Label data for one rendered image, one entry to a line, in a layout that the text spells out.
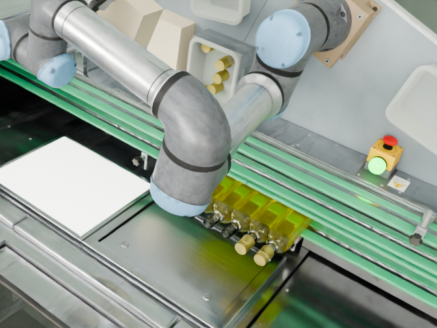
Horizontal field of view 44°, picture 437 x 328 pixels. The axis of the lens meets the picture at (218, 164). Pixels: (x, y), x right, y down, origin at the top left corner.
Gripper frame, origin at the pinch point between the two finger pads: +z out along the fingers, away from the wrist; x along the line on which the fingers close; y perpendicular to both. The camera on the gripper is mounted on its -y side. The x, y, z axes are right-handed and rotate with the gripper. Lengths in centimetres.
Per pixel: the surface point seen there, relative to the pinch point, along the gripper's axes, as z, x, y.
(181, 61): 30.5, 22.0, -6.8
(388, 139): 31, -5, -69
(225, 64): 30.1, 11.3, -20.2
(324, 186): 16, 9, -65
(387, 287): 23, 26, -97
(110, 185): 2, 55, -17
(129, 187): 5, 53, -21
